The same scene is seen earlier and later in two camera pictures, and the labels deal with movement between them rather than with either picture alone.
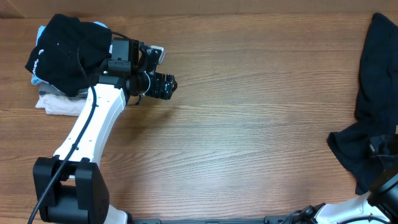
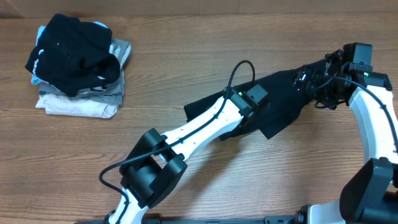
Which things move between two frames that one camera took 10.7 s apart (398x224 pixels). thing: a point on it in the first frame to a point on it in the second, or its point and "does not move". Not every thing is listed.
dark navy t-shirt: x=376 y=109 to x=284 y=101
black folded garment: x=70 y=53 does not move
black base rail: x=276 y=219 does not move
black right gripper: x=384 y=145 to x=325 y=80
